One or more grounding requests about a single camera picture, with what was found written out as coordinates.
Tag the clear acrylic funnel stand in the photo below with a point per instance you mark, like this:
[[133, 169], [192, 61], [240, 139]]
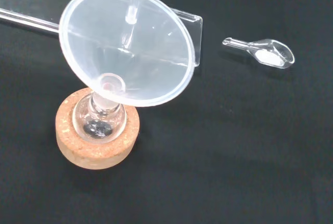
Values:
[[31, 3]]

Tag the translucent plastic funnel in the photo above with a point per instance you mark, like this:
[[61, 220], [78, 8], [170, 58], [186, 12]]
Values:
[[145, 78]]

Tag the clear round-bottom flask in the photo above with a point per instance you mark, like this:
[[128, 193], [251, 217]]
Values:
[[99, 128]]

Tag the black cloth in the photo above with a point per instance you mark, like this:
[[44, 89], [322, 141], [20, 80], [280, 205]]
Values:
[[234, 143]]

